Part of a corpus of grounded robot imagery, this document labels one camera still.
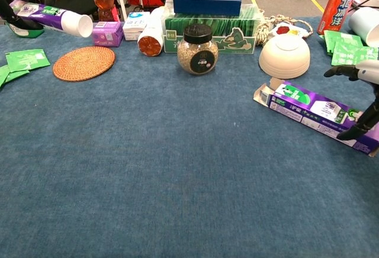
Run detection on white blue milk carton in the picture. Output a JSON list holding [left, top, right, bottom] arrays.
[[122, 11, 152, 41]]

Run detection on beige upturned bowl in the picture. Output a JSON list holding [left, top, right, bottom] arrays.
[[258, 34, 311, 80]]

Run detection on green tea bag box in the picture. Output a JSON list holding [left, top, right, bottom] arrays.
[[161, 3, 264, 54]]

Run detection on white bottle yellow cap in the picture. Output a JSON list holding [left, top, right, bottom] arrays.
[[137, 5, 166, 58]]

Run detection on red drink can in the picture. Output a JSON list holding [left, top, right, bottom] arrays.
[[317, 0, 362, 36]]

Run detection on blue table mat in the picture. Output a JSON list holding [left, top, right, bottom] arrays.
[[0, 15, 379, 258]]

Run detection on round woven coaster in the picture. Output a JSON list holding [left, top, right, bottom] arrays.
[[52, 46, 116, 82]]

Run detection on coiled rope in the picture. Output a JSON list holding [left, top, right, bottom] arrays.
[[256, 14, 313, 47]]

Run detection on light blue mug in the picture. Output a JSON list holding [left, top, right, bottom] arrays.
[[348, 6, 379, 47]]

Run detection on small purple box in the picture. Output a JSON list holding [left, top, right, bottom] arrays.
[[91, 20, 124, 47]]

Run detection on purple toothpaste tube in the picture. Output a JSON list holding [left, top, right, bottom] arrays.
[[9, 0, 94, 38]]

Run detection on navy blue box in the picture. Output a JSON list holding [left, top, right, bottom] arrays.
[[173, 0, 242, 17]]

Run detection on yellow-lidded green container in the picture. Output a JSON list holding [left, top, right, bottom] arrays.
[[5, 22, 45, 38]]

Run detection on glass jar black lid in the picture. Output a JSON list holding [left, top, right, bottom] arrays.
[[176, 23, 219, 75]]

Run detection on purple toothpaste carton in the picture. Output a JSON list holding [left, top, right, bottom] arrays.
[[253, 80, 379, 157]]

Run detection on green sachet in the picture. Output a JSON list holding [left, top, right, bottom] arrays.
[[331, 46, 379, 66], [5, 49, 51, 72], [0, 64, 11, 89], [333, 39, 367, 54], [324, 30, 364, 56], [7, 68, 30, 83]]

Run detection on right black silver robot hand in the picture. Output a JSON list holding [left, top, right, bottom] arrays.
[[324, 59, 379, 140]]

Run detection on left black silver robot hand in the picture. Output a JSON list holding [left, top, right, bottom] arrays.
[[0, 0, 57, 31]]

